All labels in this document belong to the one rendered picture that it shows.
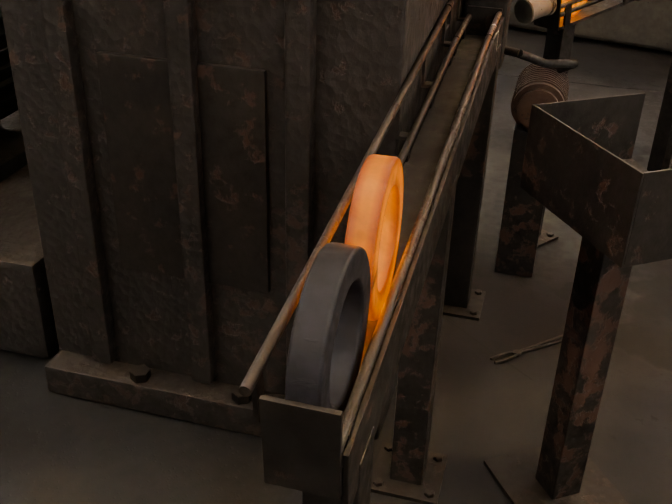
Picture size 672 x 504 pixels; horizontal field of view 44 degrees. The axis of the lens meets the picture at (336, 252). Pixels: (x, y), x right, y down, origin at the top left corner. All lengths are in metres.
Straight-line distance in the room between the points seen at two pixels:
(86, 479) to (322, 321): 1.02
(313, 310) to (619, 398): 1.27
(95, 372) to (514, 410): 0.87
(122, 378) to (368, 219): 1.00
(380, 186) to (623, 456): 1.03
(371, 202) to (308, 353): 0.21
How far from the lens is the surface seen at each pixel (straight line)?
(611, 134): 1.41
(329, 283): 0.72
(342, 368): 0.85
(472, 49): 1.80
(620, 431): 1.83
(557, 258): 2.39
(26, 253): 1.88
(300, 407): 0.73
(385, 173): 0.89
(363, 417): 0.80
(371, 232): 0.85
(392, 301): 0.91
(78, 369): 1.81
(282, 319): 0.81
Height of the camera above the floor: 1.14
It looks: 30 degrees down
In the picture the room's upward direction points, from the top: 2 degrees clockwise
